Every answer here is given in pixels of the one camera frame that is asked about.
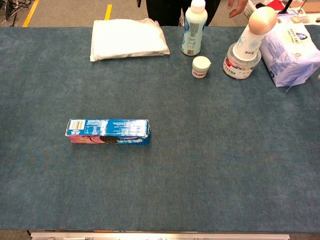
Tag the blue cookie box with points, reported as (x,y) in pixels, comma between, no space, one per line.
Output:
(112,127)

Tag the blue felt table mat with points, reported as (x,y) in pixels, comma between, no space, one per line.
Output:
(175,162)

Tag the small white lidded jar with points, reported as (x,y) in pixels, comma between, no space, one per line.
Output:
(200,67)

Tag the white plastic bag package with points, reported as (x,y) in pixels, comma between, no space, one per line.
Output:
(126,38)

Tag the clear round plastic jar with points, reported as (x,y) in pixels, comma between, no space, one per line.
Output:
(237,68)

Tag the light blue drink bottle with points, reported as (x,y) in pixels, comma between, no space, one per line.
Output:
(194,27)

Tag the person in black clothes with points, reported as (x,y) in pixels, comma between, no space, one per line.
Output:
(165,10)

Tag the white paper cup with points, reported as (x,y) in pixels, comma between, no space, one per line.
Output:
(247,45)

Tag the person's bare hand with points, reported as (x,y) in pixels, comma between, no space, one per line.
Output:
(237,8)

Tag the tan egg-shaped ball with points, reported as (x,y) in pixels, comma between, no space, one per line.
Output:
(263,21)

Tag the white storage bin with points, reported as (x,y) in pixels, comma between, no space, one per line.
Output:
(250,8)

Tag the lavender tissue pack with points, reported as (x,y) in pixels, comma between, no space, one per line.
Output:
(290,50)

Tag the black chair base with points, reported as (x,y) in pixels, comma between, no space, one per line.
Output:
(12,11)

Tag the aluminium table edge rail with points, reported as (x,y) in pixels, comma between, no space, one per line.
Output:
(160,236)

